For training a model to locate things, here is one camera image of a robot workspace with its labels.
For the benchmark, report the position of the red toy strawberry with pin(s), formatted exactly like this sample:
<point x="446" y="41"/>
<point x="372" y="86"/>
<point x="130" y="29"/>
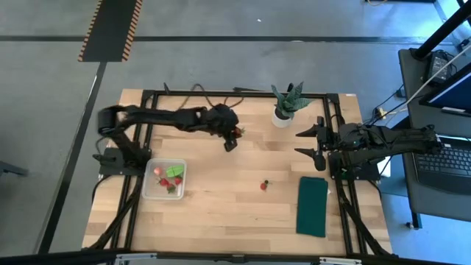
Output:
<point x="239" y="132"/>
<point x="178" y="181"/>
<point x="164" y="182"/>
<point x="263" y="186"/>

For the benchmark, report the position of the dull green-brown toy strawberry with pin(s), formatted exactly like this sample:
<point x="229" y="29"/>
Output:
<point x="171" y="189"/>

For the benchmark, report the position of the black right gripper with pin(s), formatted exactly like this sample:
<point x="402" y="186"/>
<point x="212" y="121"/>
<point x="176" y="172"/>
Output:
<point x="333" y="139"/>

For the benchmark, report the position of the yellow power plug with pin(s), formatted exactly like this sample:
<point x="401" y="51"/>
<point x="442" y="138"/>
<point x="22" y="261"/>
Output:
<point x="381" y="112"/>

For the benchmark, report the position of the black diagonal pole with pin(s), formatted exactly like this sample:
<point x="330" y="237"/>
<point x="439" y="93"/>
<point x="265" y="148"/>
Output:
<point x="441" y="33"/>

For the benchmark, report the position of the black workstation desk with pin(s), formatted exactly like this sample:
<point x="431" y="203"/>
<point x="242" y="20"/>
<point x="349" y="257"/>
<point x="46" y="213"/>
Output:
<point x="419" y="121"/>

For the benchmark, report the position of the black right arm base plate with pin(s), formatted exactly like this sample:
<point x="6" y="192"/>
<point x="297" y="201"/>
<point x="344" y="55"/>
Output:
<point x="368" y="176"/>

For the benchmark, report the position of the white round plant pot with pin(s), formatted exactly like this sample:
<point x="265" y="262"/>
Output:
<point x="280" y="122"/>

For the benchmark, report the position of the pale pink toy strawberry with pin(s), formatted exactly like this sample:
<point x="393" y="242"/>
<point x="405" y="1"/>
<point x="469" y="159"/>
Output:
<point x="158" y="171"/>

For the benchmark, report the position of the black orange-striped floor mat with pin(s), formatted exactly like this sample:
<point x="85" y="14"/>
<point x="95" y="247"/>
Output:
<point x="110" y="33"/>

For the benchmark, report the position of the clear plastic tupperware container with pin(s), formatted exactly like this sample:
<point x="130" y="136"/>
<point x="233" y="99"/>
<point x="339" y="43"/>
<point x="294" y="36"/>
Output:
<point x="151" y="191"/>

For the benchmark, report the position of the dark green folded cloth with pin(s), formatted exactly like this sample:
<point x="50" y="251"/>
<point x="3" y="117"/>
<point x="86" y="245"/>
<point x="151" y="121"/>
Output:
<point x="312" y="206"/>

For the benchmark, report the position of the black computer monitor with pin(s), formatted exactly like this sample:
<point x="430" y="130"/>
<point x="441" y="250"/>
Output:
<point x="456" y="94"/>

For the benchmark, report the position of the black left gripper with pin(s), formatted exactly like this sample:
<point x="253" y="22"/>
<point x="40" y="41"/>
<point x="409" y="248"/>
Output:
<point x="222" y="121"/>

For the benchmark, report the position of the black aluminium table frame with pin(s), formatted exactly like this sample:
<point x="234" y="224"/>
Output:
<point x="257" y="94"/>

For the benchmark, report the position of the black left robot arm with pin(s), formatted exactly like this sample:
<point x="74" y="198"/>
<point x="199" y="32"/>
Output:
<point x="162" y="117"/>

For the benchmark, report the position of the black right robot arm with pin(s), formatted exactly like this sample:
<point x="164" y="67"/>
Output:
<point x="397" y="141"/>

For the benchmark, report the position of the black power adapter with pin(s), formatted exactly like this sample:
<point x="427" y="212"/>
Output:
<point x="438" y="66"/>

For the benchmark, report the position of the green snake plant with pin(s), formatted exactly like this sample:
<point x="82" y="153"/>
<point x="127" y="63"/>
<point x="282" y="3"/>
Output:
<point x="290" y="103"/>

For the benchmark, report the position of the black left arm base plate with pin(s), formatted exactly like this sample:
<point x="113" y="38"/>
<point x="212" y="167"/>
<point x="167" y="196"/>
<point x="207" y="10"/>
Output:
<point x="110" y="167"/>

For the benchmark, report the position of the grey chair base leg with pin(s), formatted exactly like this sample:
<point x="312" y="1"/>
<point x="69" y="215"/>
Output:
<point x="11" y="169"/>

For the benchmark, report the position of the black crossbar with silver brackets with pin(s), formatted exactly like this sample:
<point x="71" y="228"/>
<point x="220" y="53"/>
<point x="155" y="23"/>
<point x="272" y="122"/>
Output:
<point x="55" y="257"/>

